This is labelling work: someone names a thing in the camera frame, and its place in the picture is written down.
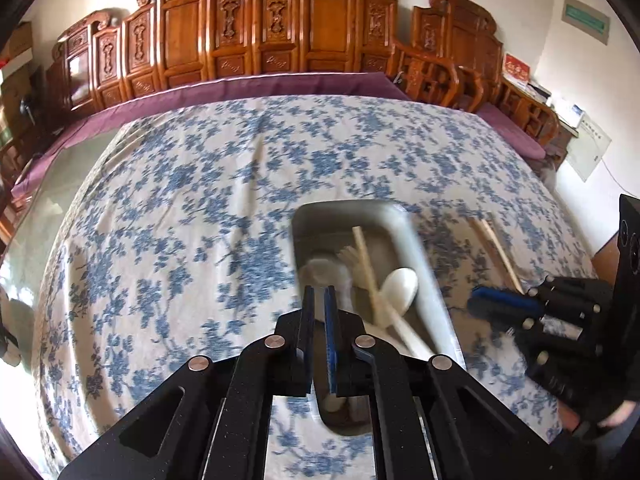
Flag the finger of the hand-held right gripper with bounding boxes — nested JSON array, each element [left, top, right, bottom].
[[507, 322, 601, 401], [470, 277, 614, 320]]

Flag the small white plastic spoon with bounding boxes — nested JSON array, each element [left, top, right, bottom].
[[299, 254, 353, 411]]

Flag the short purple seat cushion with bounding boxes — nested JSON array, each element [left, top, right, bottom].
[[475, 102, 547, 162]]

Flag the person's right hand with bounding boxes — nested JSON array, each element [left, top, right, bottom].
[[555, 397, 640, 455]]

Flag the white flat boxes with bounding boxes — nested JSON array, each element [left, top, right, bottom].
[[525, 80, 554, 104]]

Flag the long purple seat cushion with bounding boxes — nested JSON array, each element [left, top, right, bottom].
[[10, 71, 408, 202]]

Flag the carved wooden sofa bench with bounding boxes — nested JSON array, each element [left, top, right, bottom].
[[46, 0, 459, 112]]

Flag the white plastic fork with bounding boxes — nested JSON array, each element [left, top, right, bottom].
[[337, 244, 437, 360]]

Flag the carved wooden armchair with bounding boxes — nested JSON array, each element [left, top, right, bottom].
[[412, 0, 560, 152]]

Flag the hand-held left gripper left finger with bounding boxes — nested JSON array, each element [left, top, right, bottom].
[[57, 285, 316, 480]]

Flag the large white plastic spoon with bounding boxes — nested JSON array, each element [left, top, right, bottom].
[[370, 266, 420, 341]]

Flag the brown cardboard box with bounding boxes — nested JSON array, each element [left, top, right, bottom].
[[5, 21, 35, 61]]

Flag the rectangular metal tray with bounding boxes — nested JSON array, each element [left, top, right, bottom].
[[291, 200, 466, 432]]

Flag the wooden side table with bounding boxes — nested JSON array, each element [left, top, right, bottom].
[[530, 80, 581, 162]]

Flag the white wall distribution box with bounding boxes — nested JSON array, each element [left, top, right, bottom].
[[567, 112, 612, 182]]

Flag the blue floral tablecloth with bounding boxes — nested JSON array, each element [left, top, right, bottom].
[[32, 95, 601, 480]]

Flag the white device with blue label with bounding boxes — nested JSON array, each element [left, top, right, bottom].
[[555, 97, 586, 128]]

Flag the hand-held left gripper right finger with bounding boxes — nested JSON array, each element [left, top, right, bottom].
[[322, 285, 576, 480]]

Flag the white wall cable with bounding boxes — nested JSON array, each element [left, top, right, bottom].
[[600, 157, 624, 187]]

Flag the dark cabinet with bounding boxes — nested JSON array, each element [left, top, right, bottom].
[[0, 66, 52, 137]]

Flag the grey wall panel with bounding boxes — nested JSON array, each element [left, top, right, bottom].
[[560, 0, 611, 45]]

